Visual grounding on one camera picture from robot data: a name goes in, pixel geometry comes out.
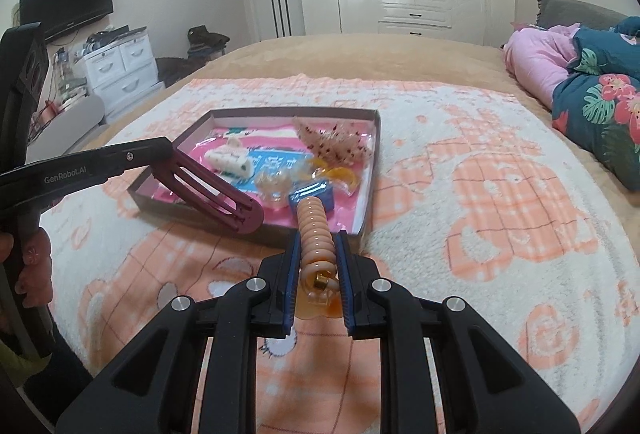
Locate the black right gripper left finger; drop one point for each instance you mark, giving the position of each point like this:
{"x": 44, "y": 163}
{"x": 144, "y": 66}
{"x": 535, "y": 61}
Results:
{"x": 193, "y": 356}

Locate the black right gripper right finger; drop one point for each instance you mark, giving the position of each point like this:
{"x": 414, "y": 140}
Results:
{"x": 444, "y": 369}

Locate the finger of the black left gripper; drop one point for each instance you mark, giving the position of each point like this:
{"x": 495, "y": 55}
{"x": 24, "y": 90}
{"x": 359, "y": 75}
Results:
{"x": 115, "y": 158}

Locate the maroon large hair clip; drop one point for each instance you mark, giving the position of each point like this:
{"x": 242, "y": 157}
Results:
{"x": 208, "y": 193}

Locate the cream plastic hair claw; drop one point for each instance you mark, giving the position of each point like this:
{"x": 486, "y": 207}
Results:
{"x": 231, "y": 158}

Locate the sheer floral ribbon bow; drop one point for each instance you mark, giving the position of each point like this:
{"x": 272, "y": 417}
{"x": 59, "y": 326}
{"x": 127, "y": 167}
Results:
{"x": 341, "y": 144}

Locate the person's left hand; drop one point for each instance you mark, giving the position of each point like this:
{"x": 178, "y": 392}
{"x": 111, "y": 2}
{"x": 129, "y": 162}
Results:
{"x": 35, "y": 280}

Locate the grey bench seat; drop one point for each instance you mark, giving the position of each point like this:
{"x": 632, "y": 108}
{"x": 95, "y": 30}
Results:
{"x": 67, "y": 129}

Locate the white plastic drawer cabinet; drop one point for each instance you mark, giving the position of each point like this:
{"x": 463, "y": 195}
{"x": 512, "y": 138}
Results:
{"x": 122, "y": 74}

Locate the dark clothes pile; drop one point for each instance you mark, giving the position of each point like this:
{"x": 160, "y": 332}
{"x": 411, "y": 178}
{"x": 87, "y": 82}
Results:
{"x": 204, "y": 46}

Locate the orange clips in plastic bag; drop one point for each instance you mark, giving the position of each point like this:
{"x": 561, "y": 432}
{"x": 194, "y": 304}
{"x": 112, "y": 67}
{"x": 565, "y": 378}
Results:
{"x": 343, "y": 179}

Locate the small blue box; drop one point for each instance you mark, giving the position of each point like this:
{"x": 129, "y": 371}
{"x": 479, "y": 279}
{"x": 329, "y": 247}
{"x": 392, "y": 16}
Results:
{"x": 315, "y": 196}

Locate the shallow brown cardboard box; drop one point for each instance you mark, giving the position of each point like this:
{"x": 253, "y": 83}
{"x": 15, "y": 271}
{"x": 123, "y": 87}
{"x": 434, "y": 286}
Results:
{"x": 274, "y": 235}

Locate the dark floral quilted jacket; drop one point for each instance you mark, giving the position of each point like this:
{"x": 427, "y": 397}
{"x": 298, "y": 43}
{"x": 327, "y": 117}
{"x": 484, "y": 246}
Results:
{"x": 597, "y": 106}

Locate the tan bedspread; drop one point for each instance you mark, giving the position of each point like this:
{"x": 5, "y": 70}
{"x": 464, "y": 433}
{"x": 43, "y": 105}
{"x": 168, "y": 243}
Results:
{"x": 368, "y": 57}

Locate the pink quilted jacket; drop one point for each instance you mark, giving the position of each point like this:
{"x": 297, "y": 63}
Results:
{"x": 538, "y": 59}

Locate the grey pillow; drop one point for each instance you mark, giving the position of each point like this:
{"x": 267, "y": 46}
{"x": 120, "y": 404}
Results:
{"x": 553, "y": 13}

